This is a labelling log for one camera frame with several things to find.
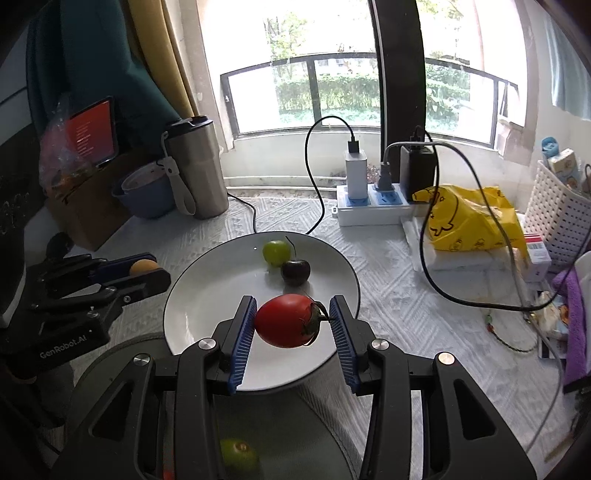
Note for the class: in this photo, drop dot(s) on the green round fruit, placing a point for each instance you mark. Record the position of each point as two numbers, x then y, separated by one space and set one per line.
235 457
275 251

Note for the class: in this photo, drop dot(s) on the brown cardboard box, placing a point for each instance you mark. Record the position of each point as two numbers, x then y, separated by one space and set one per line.
92 217

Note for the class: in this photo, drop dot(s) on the dark cherry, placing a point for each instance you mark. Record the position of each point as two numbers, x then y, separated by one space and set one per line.
295 272

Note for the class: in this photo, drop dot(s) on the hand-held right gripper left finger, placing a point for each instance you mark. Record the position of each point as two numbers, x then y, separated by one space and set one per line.
242 344

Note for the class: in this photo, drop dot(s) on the black window post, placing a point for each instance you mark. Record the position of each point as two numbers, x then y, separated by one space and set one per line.
397 92

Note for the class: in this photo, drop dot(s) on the white power strip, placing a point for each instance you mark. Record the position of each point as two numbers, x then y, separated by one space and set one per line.
369 214

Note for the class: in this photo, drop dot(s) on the white foam box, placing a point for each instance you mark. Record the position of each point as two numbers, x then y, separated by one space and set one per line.
457 261

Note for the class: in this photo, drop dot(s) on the white charger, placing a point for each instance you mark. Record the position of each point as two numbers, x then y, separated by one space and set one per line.
355 175

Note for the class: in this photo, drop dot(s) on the teal curtain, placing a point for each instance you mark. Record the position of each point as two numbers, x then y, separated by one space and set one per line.
115 69

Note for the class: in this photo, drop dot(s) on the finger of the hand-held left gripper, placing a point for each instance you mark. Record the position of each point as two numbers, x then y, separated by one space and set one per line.
111 265
147 281

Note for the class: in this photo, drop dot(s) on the orange kumquat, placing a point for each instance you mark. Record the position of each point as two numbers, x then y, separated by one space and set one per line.
143 266

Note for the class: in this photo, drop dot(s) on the black charger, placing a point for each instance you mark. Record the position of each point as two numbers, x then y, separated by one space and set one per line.
418 170

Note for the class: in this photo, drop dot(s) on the light blue hanging towel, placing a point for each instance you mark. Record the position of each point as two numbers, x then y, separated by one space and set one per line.
570 69

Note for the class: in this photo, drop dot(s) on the tablet with red screen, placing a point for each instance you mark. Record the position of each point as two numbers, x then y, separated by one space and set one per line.
90 134

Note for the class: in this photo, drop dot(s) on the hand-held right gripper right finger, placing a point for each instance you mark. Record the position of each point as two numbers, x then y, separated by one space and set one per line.
344 344

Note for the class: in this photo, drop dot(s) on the balcony railing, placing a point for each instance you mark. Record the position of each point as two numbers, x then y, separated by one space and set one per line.
314 87

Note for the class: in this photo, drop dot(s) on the white perforated basket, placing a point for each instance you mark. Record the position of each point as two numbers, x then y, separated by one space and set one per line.
558 221

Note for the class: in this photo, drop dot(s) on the white printed packet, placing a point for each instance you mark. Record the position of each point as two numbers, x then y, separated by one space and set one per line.
549 318

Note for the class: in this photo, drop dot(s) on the yellow curtain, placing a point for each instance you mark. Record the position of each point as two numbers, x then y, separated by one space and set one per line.
161 55

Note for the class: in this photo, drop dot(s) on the blue bowl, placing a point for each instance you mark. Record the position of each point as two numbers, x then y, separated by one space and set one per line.
147 201

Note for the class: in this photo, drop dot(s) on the white plate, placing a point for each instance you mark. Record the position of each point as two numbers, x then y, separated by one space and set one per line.
207 300

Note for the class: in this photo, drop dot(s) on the red and white small box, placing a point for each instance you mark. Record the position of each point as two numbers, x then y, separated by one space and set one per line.
535 254

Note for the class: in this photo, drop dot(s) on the yellow plastic bag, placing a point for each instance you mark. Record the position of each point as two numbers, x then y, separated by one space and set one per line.
471 221

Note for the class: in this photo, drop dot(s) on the blue and white carton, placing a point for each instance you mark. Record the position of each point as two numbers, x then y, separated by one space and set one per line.
561 164

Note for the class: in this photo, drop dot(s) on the purple cloth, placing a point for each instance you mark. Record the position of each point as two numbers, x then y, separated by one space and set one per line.
577 332

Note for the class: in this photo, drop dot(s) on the grey round mat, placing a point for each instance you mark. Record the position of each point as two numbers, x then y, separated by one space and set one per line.
286 424

